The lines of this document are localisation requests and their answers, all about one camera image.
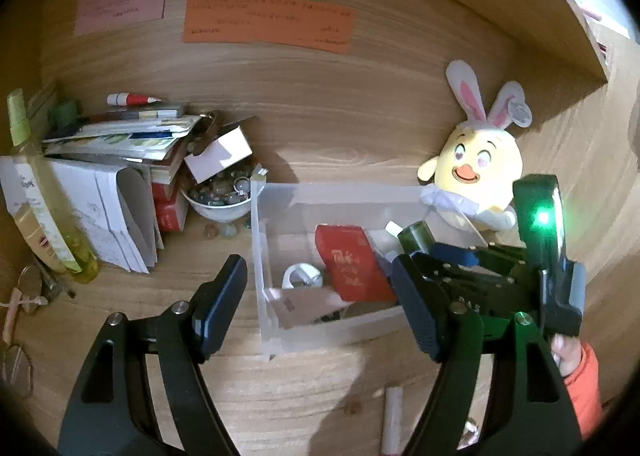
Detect small white cardboard box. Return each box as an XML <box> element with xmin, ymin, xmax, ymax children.
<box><xmin>184</xmin><ymin>125</ymin><xmax>253</xmax><ymax>184</ymax></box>

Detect beige cosmetic tube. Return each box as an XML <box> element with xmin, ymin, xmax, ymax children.
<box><xmin>14</xmin><ymin>203</ymin><xmax>68</xmax><ymax>272</ymax></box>

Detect stack of books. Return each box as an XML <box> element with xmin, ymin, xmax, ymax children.
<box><xmin>42</xmin><ymin>104</ymin><xmax>216</xmax><ymax>172</ymax></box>

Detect pale pink paper packet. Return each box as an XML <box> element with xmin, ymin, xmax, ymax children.
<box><xmin>265</xmin><ymin>286</ymin><xmax>347</xmax><ymax>329</ymax></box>

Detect white folded papers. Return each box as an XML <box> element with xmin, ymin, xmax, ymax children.
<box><xmin>0</xmin><ymin>156</ymin><xmax>163</xmax><ymax>273</ymax></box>

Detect round compact mirror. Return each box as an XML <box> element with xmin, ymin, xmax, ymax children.
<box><xmin>20</xmin><ymin>265</ymin><xmax>63</xmax><ymax>304</ymax></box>

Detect red packet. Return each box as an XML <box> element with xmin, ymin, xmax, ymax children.
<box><xmin>315</xmin><ymin>225</ymin><xmax>398</xmax><ymax>303</ymax></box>

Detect yellow chick plush toy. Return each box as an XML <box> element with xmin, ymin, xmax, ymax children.
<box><xmin>417</xmin><ymin>60</ymin><xmax>528</xmax><ymax>232</ymax></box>

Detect white cylindrical stick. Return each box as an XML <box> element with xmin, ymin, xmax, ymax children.
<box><xmin>381</xmin><ymin>386</ymin><xmax>403</xmax><ymax>456</ymax></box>

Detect small green container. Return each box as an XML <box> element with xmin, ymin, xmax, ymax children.
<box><xmin>55</xmin><ymin>100</ymin><xmax>81</xmax><ymax>124</ymax></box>

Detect red and white marker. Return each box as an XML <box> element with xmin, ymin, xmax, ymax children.
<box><xmin>106</xmin><ymin>92</ymin><xmax>163</xmax><ymax>107</ymax></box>

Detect pile of glass marbles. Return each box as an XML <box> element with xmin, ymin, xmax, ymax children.
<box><xmin>187</xmin><ymin>163</ymin><xmax>268</xmax><ymax>207</ymax></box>

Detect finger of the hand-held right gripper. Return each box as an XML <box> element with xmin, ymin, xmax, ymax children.
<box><xmin>425</xmin><ymin>241</ymin><xmax>542</xmax><ymax>314</ymax></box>

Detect person's right hand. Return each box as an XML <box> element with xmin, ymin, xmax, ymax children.
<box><xmin>550</xmin><ymin>336</ymin><xmax>583</xmax><ymax>377</ymax></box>

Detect person's right forearm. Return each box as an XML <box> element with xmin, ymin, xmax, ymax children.
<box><xmin>560</xmin><ymin>342</ymin><xmax>603</xmax><ymax>439</ymax></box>

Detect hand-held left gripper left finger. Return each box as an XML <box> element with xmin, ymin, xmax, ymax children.
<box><xmin>57</xmin><ymin>254</ymin><xmax>248</xmax><ymax>456</ymax></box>

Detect dark green bottle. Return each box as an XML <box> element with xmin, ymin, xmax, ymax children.
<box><xmin>398</xmin><ymin>221</ymin><xmax>436</xmax><ymax>254</ymax></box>

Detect white squeeze tube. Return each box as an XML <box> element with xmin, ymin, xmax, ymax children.
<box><xmin>370</xmin><ymin>221</ymin><xmax>405</xmax><ymax>257</ymax></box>

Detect clear plastic box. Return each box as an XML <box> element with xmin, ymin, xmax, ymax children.
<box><xmin>250</xmin><ymin>180</ymin><xmax>496</xmax><ymax>362</ymax></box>

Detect orange paper note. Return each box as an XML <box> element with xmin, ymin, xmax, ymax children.
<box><xmin>181</xmin><ymin>0</ymin><xmax>357</xmax><ymax>56</ymax></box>

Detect red book box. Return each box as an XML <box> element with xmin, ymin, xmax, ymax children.
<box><xmin>152</xmin><ymin>181</ymin><xmax>190</xmax><ymax>232</ymax></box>

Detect yellow spray bottle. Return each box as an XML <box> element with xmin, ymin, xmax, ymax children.
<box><xmin>6</xmin><ymin>89</ymin><xmax>100</xmax><ymax>284</ymax></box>

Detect white tape roll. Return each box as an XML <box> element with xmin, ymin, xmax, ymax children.
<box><xmin>282</xmin><ymin>262</ymin><xmax>323</xmax><ymax>289</ymax></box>

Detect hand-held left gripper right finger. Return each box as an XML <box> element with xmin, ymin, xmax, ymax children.
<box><xmin>390</xmin><ymin>252</ymin><xmax>583</xmax><ymax>456</ymax></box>

